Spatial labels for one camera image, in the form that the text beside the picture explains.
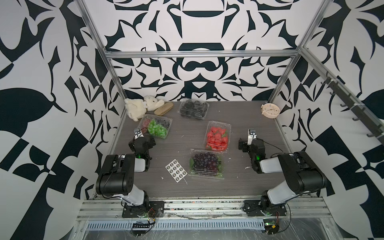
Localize white fruit sticker sheet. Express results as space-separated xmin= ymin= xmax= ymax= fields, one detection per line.
xmin=165 ymin=159 xmax=188 ymax=183

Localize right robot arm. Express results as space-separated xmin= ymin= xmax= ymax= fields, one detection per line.
xmin=239 ymin=139 xmax=328 ymax=211

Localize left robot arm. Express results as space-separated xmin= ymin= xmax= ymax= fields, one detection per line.
xmin=96 ymin=128 xmax=156 ymax=208

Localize empty stacked clamshell boxes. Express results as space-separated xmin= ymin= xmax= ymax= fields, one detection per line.
xmin=179 ymin=99 xmax=210 ymax=120

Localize strawberry clamshell box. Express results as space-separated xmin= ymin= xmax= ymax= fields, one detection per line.
xmin=204 ymin=121 xmax=231 ymax=152

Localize green grape clamshell box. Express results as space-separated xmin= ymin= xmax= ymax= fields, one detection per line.
xmin=138 ymin=115 xmax=173 ymax=139

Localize purple grape clamshell box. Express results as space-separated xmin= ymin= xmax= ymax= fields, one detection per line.
xmin=189 ymin=149 xmax=225 ymax=179

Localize white plush toy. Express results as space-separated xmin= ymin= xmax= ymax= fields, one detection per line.
xmin=124 ymin=96 xmax=165 ymax=122

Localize beige alarm clock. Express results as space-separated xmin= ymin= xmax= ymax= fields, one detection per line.
xmin=261 ymin=103 xmax=281 ymax=119

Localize left black controller board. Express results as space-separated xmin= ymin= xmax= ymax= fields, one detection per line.
xmin=131 ymin=222 xmax=153 ymax=237

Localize black controller board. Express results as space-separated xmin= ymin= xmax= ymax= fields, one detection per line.
xmin=131 ymin=222 xmax=153 ymax=237
xmin=263 ymin=220 xmax=280 ymax=235

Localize right black controller board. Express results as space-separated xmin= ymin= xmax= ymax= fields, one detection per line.
xmin=263 ymin=220 xmax=280 ymax=235

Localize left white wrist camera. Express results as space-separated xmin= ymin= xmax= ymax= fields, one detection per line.
xmin=134 ymin=128 xmax=143 ymax=139

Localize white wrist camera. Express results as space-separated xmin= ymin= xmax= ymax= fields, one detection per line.
xmin=247 ymin=129 xmax=257 ymax=146
xmin=134 ymin=128 xmax=143 ymax=139

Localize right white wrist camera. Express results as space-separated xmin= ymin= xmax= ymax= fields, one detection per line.
xmin=247 ymin=129 xmax=257 ymax=146

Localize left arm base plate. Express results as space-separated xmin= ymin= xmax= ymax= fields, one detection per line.
xmin=122 ymin=201 xmax=165 ymax=218

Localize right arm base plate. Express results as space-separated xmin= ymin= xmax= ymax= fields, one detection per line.
xmin=242 ymin=197 xmax=287 ymax=217

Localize black wall hook rail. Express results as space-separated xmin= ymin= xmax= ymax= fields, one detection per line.
xmin=322 ymin=71 xmax=384 ymax=145

